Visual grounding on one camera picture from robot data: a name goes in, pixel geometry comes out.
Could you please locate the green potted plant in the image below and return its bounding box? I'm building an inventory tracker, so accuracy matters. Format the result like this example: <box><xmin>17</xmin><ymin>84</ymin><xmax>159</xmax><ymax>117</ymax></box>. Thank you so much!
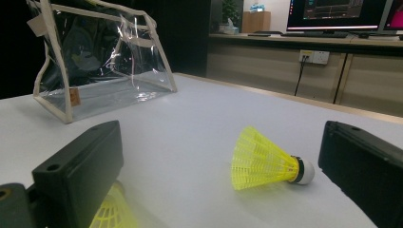
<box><xmin>221</xmin><ymin>0</ymin><xmax>243</xmax><ymax>27</ymax></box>

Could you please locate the white table cover board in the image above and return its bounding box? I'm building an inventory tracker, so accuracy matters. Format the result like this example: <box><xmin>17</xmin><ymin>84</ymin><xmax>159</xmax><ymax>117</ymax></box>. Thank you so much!
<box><xmin>0</xmin><ymin>72</ymin><xmax>403</xmax><ymax>228</ymax></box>

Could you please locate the black power cable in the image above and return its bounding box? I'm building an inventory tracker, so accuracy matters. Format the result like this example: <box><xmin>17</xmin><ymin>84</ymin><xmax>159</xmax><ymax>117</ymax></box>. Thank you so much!
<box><xmin>294</xmin><ymin>56</ymin><xmax>308</xmax><ymax>97</ymax></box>

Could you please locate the wooden wall counter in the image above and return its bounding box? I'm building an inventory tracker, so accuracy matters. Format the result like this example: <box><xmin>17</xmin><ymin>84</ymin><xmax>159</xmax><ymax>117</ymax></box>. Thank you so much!
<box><xmin>205</xmin><ymin>32</ymin><xmax>403</xmax><ymax>118</ymax></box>

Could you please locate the tissue box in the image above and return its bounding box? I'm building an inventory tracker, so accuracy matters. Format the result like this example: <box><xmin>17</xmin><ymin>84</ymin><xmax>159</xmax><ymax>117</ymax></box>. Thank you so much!
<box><xmin>218</xmin><ymin>18</ymin><xmax>240</xmax><ymax>35</ymax></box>

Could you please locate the white wall socket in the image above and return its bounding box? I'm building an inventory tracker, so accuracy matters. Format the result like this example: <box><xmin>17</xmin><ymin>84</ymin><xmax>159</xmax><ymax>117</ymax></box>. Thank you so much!
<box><xmin>298</xmin><ymin>49</ymin><xmax>331</xmax><ymax>66</ymax></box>

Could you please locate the wooden box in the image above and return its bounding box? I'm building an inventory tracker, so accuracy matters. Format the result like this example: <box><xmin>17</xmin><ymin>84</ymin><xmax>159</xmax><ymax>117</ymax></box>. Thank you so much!
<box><xmin>241</xmin><ymin>10</ymin><xmax>272</xmax><ymax>33</ymax></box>

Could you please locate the clear plastic bag beige trim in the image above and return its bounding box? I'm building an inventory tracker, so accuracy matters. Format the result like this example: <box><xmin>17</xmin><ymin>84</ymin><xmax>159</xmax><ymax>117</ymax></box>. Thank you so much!
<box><xmin>27</xmin><ymin>0</ymin><xmax>178</xmax><ymax>124</ymax></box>

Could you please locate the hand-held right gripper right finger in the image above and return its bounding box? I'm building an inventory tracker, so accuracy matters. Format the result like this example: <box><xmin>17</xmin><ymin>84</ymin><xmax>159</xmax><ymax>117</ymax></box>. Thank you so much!
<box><xmin>317</xmin><ymin>120</ymin><xmax>403</xmax><ymax>228</ymax></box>

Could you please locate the black keyboard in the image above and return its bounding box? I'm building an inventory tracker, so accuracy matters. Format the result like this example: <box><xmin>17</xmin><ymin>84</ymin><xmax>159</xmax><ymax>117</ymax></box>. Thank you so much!
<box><xmin>279</xmin><ymin>31</ymin><xmax>350</xmax><ymax>39</ymax></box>

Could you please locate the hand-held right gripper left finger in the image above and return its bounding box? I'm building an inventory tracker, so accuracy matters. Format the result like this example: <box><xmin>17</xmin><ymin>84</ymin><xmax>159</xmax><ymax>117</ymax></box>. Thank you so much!
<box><xmin>31</xmin><ymin>120</ymin><xmax>125</xmax><ymax>228</ymax></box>

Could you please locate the black computer monitor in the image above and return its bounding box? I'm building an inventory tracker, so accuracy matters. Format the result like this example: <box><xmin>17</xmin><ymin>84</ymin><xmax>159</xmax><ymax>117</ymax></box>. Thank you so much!
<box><xmin>378</xmin><ymin>0</ymin><xmax>403</xmax><ymax>32</ymax></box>
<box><xmin>286</xmin><ymin>0</ymin><xmax>393</xmax><ymax>32</ymax></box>

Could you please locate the yellow plastic shuttlecock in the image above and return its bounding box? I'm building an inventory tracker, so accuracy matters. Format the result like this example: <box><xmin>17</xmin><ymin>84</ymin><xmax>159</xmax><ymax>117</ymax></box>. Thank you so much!
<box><xmin>231</xmin><ymin>125</ymin><xmax>316</xmax><ymax>191</ymax></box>
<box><xmin>89</xmin><ymin>181</ymin><xmax>139</xmax><ymax>228</ymax></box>

